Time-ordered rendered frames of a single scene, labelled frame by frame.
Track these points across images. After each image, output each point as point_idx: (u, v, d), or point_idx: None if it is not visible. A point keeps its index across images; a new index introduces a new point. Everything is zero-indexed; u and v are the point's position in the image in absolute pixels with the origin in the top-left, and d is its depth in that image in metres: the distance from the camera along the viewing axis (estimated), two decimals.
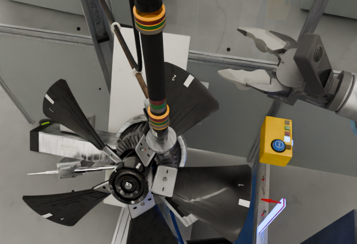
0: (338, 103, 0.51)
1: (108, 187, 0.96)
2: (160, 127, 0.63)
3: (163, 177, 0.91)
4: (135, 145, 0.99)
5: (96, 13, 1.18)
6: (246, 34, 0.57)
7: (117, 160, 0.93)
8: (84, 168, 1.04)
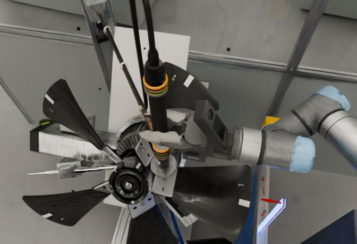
0: (236, 152, 0.64)
1: (108, 187, 0.96)
2: (162, 158, 0.75)
3: (163, 177, 0.91)
4: (135, 145, 0.99)
5: None
6: None
7: (117, 160, 0.93)
8: (84, 168, 1.04)
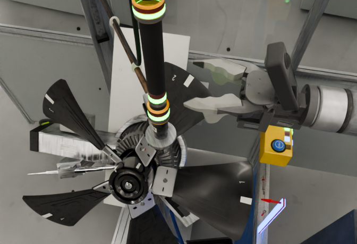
0: (313, 114, 0.49)
1: (108, 187, 0.96)
2: (159, 122, 0.61)
3: (166, 180, 0.92)
4: (135, 145, 0.99)
5: (96, 13, 1.18)
6: (203, 66, 0.55)
7: (117, 160, 0.93)
8: (84, 168, 1.04)
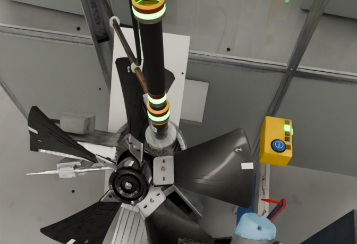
0: None
1: (105, 162, 0.93)
2: (159, 122, 0.61)
3: (153, 201, 0.94)
4: (153, 150, 0.99)
5: (96, 13, 1.18)
6: None
7: (136, 155, 0.91)
8: (83, 168, 1.04)
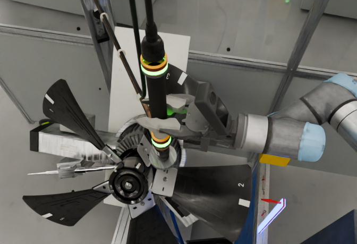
0: (240, 139, 0.59)
1: (111, 154, 0.92)
2: (162, 148, 0.71)
3: (143, 205, 0.95)
4: None
5: None
6: None
7: (144, 158, 0.91)
8: (84, 168, 1.04)
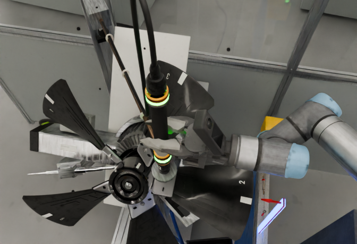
0: (234, 159, 0.66)
1: (111, 154, 0.92)
2: (163, 163, 0.78)
3: (143, 205, 0.95)
4: None
5: None
6: None
7: (144, 158, 0.91)
8: (84, 168, 1.04)
